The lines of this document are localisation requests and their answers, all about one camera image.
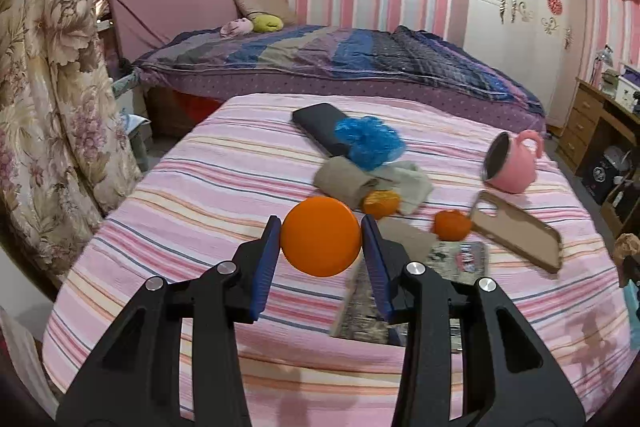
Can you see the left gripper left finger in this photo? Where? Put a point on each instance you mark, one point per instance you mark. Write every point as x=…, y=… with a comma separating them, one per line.
x=170, y=356

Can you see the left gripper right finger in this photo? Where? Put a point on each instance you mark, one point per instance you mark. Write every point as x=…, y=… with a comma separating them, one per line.
x=471, y=358

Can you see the printed snack wrapper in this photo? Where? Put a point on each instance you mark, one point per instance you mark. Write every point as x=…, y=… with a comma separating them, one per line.
x=359, y=319

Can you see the brown paper piece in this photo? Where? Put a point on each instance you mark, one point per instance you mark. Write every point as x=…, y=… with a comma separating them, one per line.
x=417, y=243

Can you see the small orange tangerine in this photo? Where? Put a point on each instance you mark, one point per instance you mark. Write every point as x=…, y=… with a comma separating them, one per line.
x=451, y=225

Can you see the grey cloth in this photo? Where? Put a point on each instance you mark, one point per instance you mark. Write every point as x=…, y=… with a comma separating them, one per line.
x=407, y=180

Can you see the orange ball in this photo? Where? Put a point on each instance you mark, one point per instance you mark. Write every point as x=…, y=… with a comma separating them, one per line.
x=320, y=237

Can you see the tan phone case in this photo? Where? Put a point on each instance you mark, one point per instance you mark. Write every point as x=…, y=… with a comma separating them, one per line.
x=517, y=230

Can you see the pink striped bedsheet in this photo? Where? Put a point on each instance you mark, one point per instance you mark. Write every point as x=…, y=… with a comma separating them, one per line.
x=247, y=162

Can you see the black bag under desk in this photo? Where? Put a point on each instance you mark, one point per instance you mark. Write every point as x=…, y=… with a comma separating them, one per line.
x=607, y=172

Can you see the floral beige curtain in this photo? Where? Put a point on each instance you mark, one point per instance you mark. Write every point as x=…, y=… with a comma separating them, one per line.
x=66, y=159

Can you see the black rectangular case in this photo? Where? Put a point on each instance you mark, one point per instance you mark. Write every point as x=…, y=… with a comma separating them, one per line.
x=319, y=122

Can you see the wooden desk with drawers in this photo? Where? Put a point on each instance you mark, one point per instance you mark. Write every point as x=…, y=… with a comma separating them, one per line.
x=595, y=123

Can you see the purple plaid bed quilt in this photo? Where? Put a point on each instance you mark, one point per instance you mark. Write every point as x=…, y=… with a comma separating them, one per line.
x=412, y=65

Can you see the desk lamp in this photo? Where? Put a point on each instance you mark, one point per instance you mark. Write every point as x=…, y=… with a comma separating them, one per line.
x=603, y=58

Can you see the pink plush toy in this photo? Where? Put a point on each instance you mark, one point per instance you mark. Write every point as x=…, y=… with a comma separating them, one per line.
x=239, y=27

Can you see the mauve bed headboard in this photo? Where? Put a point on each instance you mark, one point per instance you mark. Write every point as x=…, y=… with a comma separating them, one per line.
x=145, y=25

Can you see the yellow plush toy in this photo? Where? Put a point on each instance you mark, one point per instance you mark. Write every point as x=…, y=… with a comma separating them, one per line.
x=263, y=23

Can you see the white decorated wardrobe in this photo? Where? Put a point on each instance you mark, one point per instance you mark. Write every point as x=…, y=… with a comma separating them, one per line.
x=537, y=43

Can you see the brown pillow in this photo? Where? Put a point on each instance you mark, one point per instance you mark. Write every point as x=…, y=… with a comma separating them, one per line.
x=279, y=8

